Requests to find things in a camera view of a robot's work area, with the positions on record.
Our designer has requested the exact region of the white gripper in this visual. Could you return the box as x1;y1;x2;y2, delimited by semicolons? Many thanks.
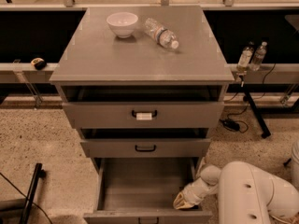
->
173;179;218;210

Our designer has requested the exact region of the grey bottom drawer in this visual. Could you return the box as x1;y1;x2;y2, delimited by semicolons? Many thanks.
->
83;158;212;224

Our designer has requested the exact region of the grey drawer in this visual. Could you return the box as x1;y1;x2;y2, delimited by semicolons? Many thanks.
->
63;102;224;129
80;138;211;158
83;158;212;224

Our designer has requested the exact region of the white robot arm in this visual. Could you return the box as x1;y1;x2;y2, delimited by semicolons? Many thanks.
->
173;142;299;224

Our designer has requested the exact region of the grey top drawer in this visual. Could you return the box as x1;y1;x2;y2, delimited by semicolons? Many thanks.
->
63;102;224;129

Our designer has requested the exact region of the grey middle drawer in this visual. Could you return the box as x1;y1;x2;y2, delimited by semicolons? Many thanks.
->
80;138;211;158

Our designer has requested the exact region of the grey drawer cabinet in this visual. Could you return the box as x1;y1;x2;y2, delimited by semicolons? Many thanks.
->
49;5;235;181

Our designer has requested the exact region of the black stand leg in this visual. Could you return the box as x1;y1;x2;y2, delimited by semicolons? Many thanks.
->
242;86;271;139

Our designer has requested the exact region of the clear bottle on ledge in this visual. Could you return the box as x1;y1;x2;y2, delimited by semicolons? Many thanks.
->
249;41;267;71
236;42;254;73

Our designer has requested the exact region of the clear plastic water bottle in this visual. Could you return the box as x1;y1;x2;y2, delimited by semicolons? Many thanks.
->
143;18;179;49

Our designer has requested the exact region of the white ceramic bowl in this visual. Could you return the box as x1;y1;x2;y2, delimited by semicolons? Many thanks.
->
107;12;138;38

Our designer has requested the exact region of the yellow black tape measure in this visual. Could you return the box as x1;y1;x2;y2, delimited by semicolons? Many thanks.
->
31;58;47;70

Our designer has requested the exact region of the black power adapter with cable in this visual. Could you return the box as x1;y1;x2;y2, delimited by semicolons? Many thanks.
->
220;105;249;133

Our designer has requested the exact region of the black frame at lower left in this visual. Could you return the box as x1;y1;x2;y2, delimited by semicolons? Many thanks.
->
0;163;46;224

